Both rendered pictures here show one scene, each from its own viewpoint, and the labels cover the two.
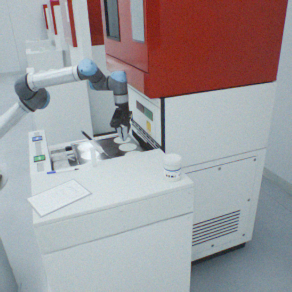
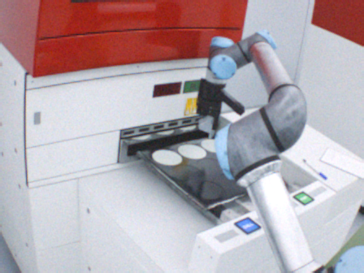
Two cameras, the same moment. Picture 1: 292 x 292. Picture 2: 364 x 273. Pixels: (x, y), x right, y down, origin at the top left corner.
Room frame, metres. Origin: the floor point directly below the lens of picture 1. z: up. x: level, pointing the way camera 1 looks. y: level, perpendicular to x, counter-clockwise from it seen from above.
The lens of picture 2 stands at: (2.03, 1.36, 1.63)
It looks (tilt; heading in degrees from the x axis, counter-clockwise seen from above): 26 degrees down; 248
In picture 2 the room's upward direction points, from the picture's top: 10 degrees clockwise
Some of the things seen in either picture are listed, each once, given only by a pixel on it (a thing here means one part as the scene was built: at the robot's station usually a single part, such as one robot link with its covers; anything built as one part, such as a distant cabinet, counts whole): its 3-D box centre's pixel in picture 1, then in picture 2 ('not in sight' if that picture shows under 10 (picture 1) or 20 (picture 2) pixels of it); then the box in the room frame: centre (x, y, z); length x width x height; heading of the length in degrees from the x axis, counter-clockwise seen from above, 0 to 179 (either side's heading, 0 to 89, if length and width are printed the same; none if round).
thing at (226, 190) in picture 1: (182, 184); (83, 204); (1.80, -0.27, 0.41); 0.82 x 0.71 x 0.82; 20
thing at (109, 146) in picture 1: (109, 150); (211, 166); (1.42, 0.19, 0.90); 0.34 x 0.34 x 0.01; 20
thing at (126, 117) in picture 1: (122, 112); (210, 97); (1.43, 0.10, 1.11); 0.09 x 0.08 x 0.12; 161
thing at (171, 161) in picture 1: (172, 167); not in sight; (1.02, -0.11, 1.01); 0.07 x 0.07 x 0.10
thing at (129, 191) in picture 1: (110, 193); (297, 157); (1.03, 0.15, 0.89); 0.62 x 0.35 x 0.14; 110
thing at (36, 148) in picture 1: (40, 160); (272, 230); (1.36, 0.56, 0.89); 0.55 x 0.09 x 0.14; 20
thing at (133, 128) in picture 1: (144, 143); (171, 140); (1.51, 0.00, 0.89); 0.44 x 0.02 x 0.10; 20
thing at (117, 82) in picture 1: (118, 82); (220, 54); (1.43, 0.11, 1.27); 0.09 x 0.08 x 0.11; 71
